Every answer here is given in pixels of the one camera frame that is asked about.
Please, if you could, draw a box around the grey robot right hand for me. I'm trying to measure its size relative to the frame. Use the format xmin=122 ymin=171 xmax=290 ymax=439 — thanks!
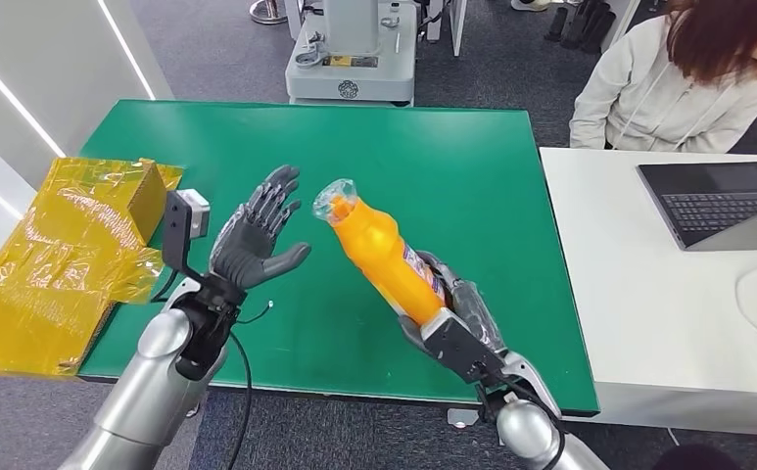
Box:
xmin=399 ymin=249 xmax=509 ymax=364

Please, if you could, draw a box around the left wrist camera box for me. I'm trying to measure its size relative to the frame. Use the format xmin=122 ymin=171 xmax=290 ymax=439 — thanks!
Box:
xmin=162 ymin=188 xmax=212 ymax=283

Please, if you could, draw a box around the person in pale hooded top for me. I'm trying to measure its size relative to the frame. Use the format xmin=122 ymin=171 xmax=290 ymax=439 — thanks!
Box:
xmin=569 ymin=0 xmax=757 ymax=155

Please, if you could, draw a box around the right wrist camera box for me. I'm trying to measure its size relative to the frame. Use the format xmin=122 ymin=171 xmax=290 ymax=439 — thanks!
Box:
xmin=419 ymin=307 xmax=505 ymax=385

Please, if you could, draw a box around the white furniture leg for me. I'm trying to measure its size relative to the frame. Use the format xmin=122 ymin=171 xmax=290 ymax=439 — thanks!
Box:
xmin=449 ymin=0 xmax=469 ymax=57

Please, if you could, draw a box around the black chair base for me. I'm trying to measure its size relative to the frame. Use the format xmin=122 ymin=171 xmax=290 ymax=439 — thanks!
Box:
xmin=543 ymin=0 xmax=618 ymax=55

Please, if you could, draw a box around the grey table foot plate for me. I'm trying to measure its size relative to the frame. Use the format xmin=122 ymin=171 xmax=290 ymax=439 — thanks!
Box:
xmin=446 ymin=408 xmax=483 ymax=430

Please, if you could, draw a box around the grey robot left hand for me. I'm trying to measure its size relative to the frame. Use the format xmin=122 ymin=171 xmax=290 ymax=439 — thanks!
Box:
xmin=209 ymin=164 xmax=312 ymax=293

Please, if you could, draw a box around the orange detergent bottle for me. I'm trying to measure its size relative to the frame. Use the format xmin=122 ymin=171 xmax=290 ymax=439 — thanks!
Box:
xmin=311 ymin=178 xmax=448 ymax=327

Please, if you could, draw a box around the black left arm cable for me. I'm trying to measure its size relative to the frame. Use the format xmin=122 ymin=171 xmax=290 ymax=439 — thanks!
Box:
xmin=225 ymin=330 xmax=254 ymax=470

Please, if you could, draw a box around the green top table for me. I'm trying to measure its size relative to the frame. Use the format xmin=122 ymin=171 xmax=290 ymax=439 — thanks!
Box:
xmin=77 ymin=98 xmax=601 ymax=418

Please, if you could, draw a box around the yellow film wrapped box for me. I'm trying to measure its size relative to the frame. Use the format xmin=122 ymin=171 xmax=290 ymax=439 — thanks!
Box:
xmin=0 ymin=156 xmax=185 ymax=379

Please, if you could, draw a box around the round metal stand base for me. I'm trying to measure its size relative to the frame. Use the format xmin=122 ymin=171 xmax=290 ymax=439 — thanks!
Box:
xmin=249 ymin=0 xmax=289 ymax=25

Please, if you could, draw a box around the white desk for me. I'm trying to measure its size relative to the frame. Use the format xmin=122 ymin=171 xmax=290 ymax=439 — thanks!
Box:
xmin=539 ymin=147 xmax=757 ymax=437

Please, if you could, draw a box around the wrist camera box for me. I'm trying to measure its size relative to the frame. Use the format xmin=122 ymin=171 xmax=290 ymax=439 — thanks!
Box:
xmin=162 ymin=188 xmax=212 ymax=283
xmin=419 ymin=307 xmax=505 ymax=385

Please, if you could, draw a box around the dark grey laptop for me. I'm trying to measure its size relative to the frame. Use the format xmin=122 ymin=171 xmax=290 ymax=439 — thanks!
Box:
xmin=636 ymin=160 xmax=757 ymax=253

